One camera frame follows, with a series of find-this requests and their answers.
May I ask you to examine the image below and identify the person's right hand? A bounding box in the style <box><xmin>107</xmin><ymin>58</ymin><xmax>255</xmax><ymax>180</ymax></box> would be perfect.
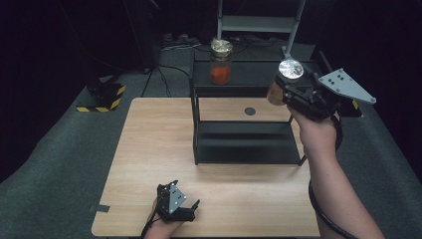
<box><xmin>287</xmin><ymin>105</ymin><xmax>341</xmax><ymax>161</ymax></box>

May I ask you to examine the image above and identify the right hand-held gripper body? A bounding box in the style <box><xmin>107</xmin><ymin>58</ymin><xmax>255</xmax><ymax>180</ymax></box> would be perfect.
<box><xmin>292</xmin><ymin>68</ymin><xmax>377</xmax><ymax>121</ymax></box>

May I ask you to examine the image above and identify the black floor cable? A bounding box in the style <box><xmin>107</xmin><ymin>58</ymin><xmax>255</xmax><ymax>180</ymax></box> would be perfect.
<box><xmin>140</xmin><ymin>64</ymin><xmax>191</xmax><ymax>98</ymax></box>

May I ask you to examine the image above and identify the black metal shelf rack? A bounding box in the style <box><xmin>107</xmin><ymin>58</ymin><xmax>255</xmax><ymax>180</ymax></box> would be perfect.
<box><xmin>189</xmin><ymin>53</ymin><xmax>324</xmax><ymax>166</ymax></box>

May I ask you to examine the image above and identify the bundle of floor cables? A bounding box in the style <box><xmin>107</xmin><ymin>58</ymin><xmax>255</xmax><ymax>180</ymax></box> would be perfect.
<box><xmin>160</xmin><ymin>32</ymin><xmax>204</xmax><ymax>53</ymax></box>

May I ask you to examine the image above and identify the grey metal stand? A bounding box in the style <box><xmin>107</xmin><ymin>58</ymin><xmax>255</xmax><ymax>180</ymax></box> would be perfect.
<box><xmin>217</xmin><ymin>0</ymin><xmax>307</xmax><ymax>60</ymax></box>

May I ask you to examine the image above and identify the glass jar with orange powder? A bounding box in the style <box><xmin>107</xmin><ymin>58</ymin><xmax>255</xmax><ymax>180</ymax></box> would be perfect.
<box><xmin>209</xmin><ymin>38</ymin><xmax>234</xmax><ymax>86</ymax></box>

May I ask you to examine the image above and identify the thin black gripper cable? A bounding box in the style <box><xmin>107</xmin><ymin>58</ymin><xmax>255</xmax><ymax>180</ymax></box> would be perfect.
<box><xmin>139</xmin><ymin>211</ymin><xmax>157</xmax><ymax>239</ymax></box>

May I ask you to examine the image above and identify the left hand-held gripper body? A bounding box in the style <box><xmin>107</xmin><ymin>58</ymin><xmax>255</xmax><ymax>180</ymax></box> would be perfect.
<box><xmin>156</xmin><ymin>179</ymin><xmax>197</xmax><ymax>223</ymax></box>

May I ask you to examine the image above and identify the glass jar with tan contents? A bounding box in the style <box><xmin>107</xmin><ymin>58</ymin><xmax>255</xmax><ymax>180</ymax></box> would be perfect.
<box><xmin>266</xmin><ymin>59</ymin><xmax>305</xmax><ymax>107</ymax></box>

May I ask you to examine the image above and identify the thick black gripper cable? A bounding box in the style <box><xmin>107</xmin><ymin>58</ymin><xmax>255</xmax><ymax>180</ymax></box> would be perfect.
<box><xmin>308</xmin><ymin>113</ymin><xmax>361</xmax><ymax>239</ymax></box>

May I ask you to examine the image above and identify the person's left hand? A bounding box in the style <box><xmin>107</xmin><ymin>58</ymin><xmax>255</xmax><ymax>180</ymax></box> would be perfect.
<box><xmin>143</xmin><ymin>198</ymin><xmax>185</xmax><ymax>239</ymax></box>

